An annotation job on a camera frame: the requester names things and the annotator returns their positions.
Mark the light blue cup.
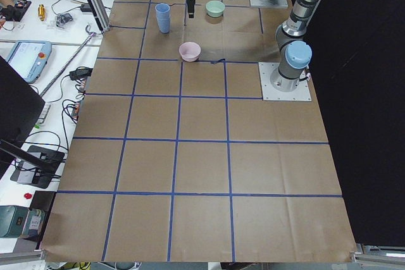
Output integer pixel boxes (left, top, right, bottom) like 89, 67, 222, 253
155, 3, 170, 20

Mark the mint green bowl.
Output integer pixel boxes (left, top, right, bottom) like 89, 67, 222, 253
205, 0, 225, 18

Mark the pink bowl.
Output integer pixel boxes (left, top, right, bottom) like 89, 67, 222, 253
178, 42, 201, 62

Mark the black power adapter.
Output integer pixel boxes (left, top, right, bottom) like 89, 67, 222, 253
80, 4, 92, 13

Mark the gold cylinder tool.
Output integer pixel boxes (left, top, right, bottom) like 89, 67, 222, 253
37, 4, 46, 21

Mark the blue teach pendant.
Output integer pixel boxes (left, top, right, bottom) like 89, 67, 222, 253
6, 40, 52, 84

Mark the black monitor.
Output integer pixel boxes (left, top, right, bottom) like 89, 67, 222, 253
0, 56, 47, 179

